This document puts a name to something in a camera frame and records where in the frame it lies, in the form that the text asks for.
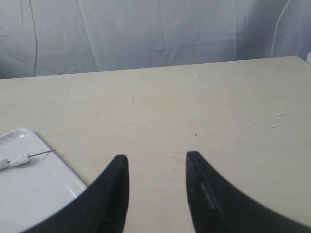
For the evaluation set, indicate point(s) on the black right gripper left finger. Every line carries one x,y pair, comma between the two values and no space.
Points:
101,208

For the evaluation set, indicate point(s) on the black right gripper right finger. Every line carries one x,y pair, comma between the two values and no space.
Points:
216,206

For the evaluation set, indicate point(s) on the white foam piece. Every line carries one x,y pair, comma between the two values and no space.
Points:
20,160
4,163

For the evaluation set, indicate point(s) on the thin metal skewer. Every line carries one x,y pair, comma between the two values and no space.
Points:
41,153

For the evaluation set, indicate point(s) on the white plastic tray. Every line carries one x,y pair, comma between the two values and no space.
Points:
32,192

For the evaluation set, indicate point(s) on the white backdrop curtain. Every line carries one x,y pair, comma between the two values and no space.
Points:
50,37

